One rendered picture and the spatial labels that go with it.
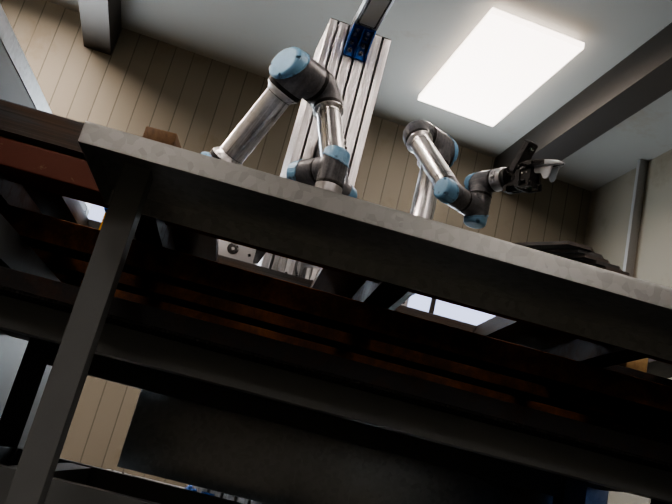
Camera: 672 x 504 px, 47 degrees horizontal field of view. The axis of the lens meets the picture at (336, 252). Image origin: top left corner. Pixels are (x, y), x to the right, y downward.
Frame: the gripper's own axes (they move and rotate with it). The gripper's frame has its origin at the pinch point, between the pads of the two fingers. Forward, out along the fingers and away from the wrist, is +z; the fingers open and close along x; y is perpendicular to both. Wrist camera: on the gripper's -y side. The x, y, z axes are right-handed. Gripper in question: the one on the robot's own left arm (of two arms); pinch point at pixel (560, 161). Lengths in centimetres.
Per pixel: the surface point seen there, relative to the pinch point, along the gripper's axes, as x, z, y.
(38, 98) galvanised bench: 141, -37, 24
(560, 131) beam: -226, -164, -123
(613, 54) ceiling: -193, -107, -149
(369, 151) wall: -179, -307, -120
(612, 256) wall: -327, -182, -61
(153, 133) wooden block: 131, 6, 38
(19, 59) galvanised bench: 150, -22, 23
